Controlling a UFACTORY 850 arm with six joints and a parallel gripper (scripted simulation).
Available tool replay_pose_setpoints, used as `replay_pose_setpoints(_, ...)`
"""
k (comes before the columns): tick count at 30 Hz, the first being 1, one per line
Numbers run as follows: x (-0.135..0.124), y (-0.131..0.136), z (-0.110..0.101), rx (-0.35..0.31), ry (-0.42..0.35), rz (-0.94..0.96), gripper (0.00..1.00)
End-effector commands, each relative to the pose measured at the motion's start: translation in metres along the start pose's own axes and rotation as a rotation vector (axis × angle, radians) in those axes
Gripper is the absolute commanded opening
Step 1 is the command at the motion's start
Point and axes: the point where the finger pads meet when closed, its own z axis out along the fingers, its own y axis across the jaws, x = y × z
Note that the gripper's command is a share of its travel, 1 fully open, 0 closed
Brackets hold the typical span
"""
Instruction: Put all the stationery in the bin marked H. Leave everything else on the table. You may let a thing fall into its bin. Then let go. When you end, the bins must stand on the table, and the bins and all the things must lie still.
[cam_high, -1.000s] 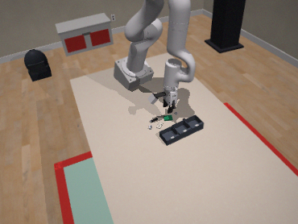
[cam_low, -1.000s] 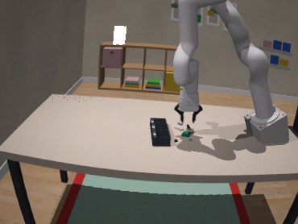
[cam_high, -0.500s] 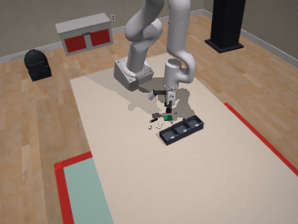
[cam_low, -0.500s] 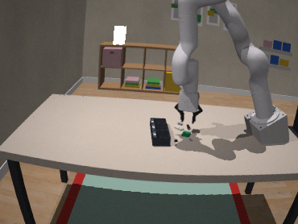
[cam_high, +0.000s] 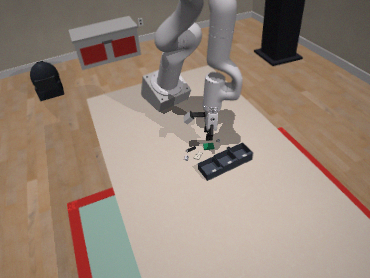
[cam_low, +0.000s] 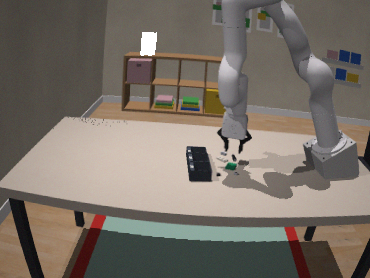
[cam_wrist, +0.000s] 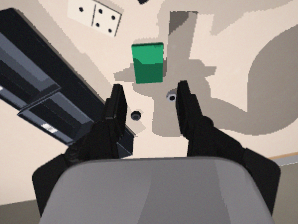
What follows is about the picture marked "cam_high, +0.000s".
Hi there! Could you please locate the beige domino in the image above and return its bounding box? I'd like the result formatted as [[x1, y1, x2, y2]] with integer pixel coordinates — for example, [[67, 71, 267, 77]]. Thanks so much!
[[194, 151, 203, 160]]

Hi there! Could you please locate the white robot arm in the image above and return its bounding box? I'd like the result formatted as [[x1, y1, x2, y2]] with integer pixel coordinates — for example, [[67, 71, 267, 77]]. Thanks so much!
[[151, 0, 243, 125]]

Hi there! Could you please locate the dark grey rack of bins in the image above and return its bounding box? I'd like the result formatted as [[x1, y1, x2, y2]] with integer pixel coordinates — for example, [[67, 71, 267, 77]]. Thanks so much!
[[198, 142, 253, 181]]

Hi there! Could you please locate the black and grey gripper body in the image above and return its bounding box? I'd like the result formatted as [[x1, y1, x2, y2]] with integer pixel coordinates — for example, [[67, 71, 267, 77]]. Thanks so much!
[[204, 110, 220, 131]]

